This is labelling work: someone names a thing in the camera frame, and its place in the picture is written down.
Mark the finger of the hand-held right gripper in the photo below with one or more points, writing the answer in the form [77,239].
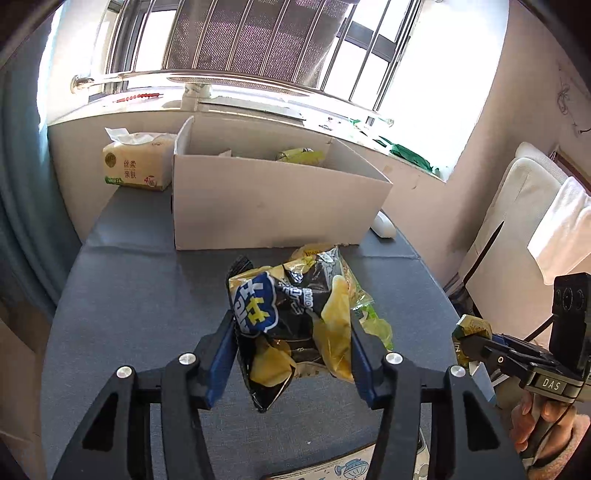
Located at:
[494,357]
[517,344]

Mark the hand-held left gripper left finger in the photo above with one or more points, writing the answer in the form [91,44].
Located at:
[221,360]

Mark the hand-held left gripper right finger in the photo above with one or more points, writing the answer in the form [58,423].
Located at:
[364,364]

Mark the small olive green snack packet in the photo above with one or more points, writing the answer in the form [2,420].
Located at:
[473,327]

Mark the pastel cartoon snack bag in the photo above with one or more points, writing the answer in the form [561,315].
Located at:
[375,323]

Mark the black yellow chip bag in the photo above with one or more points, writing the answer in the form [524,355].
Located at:
[295,300]

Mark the white cardboard box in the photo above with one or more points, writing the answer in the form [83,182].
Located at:
[258,203]

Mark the yellow green snack packet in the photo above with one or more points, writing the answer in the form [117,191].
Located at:
[300,157]

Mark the person's right forearm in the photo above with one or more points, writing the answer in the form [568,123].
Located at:
[570,454]

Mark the person's right hand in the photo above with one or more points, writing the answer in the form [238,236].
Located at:
[521,420]

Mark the white towel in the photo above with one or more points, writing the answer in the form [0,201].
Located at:
[563,235]

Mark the white illustrated mat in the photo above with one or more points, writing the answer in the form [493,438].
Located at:
[341,468]

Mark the white folding chair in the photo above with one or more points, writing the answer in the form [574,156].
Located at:
[508,221]

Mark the beige tissue pack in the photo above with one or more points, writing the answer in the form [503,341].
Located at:
[134,170]

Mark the green cloth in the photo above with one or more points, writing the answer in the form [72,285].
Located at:
[406,154]

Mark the metal binder clip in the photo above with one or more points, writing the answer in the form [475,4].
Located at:
[328,127]

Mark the grey flat board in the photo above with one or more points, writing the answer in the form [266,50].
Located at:
[258,107]

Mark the white cup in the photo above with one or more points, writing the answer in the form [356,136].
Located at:
[194,99]

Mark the blue curtain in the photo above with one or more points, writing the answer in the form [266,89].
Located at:
[23,184]

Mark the steel window railing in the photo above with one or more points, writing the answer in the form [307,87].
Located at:
[184,74]

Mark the steel window grille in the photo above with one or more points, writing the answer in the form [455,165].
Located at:
[369,55]

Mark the striped hanging towel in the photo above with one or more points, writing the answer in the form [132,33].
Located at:
[258,41]

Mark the wooden frame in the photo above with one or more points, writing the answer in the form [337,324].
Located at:
[575,168]

